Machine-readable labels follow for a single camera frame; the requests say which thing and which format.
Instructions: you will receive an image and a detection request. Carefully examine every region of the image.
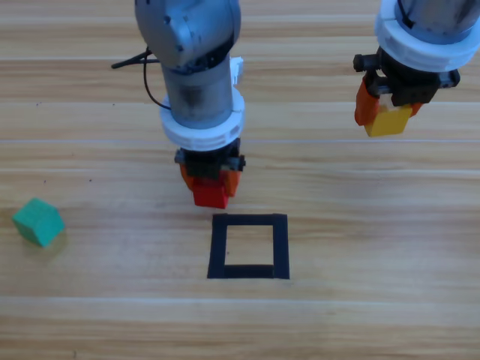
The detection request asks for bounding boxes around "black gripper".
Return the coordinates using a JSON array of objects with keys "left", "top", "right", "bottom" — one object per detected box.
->
[
  {"left": 174, "top": 140, "right": 247, "bottom": 199},
  {"left": 352, "top": 46, "right": 461, "bottom": 127}
]

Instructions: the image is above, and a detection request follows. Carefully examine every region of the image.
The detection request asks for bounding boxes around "yellow wooden cube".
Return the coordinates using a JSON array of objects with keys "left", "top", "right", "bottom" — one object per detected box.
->
[{"left": 362, "top": 95, "right": 412, "bottom": 138}]

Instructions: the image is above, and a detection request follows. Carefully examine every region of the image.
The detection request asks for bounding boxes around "red wooden cube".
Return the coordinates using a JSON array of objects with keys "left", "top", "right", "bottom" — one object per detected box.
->
[{"left": 193, "top": 178, "right": 230, "bottom": 209}]

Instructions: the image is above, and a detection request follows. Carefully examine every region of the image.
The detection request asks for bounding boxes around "green wooden cube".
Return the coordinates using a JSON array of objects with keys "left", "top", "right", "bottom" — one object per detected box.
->
[{"left": 11, "top": 197, "right": 66, "bottom": 248}]

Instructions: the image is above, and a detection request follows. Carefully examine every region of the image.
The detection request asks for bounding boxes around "black tape square outline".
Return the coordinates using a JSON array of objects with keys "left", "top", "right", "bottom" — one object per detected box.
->
[{"left": 206, "top": 213, "right": 290, "bottom": 281}]

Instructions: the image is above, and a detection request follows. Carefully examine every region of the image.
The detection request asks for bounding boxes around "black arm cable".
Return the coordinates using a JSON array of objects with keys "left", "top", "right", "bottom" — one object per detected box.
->
[
  {"left": 397, "top": 0, "right": 416, "bottom": 30},
  {"left": 111, "top": 46, "right": 173, "bottom": 112}
]

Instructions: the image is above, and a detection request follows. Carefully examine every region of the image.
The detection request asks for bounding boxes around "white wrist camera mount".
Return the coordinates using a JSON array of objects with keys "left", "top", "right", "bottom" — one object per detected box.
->
[{"left": 229, "top": 55, "right": 245, "bottom": 87}]

